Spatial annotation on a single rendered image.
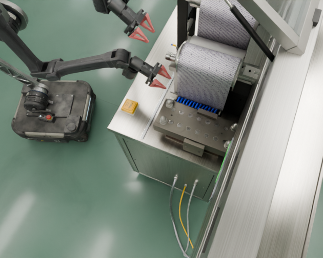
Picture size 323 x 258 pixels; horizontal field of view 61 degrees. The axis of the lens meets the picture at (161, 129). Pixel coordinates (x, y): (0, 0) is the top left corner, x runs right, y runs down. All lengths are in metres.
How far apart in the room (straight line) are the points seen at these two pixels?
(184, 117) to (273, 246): 0.73
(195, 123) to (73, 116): 1.26
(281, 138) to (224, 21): 0.74
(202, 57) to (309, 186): 0.62
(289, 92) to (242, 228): 0.32
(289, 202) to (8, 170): 2.30
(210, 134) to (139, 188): 1.13
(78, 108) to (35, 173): 0.66
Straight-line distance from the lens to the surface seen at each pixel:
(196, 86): 1.25
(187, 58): 1.16
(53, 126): 2.38
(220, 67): 1.14
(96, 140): 2.48
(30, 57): 1.45
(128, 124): 1.46
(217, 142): 1.27
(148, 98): 1.52
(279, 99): 0.68
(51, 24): 3.45
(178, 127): 1.29
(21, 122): 2.52
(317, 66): 1.06
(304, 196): 0.85
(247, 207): 0.57
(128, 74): 1.35
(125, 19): 1.15
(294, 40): 0.74
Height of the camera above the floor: 2.20
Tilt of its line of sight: 65 degrees down
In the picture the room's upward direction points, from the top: 7 degrees counter-clockwise
